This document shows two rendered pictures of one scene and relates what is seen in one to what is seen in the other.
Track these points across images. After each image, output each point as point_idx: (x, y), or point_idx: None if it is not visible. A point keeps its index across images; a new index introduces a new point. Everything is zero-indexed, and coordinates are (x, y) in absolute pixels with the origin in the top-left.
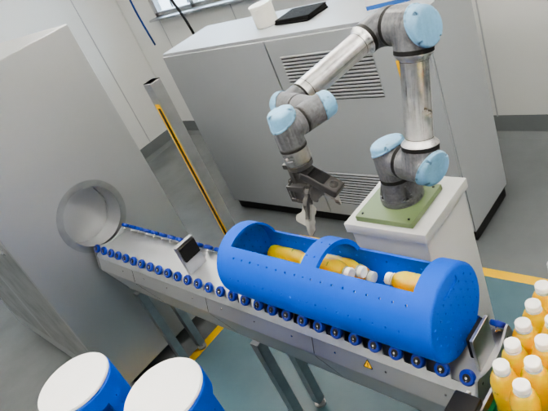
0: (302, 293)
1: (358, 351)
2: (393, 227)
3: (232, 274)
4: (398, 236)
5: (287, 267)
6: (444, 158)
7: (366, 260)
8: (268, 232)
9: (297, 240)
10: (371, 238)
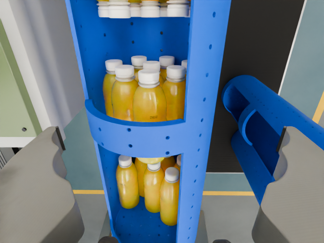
0: (211, 122)
1: None
2: (20, 60)
3: (197, 222)
4: (32, 46)
5: (190, 168)
6: None
7: (94, 86)
8: (114, 222)
9: (108, 188)
10: (56, 101)
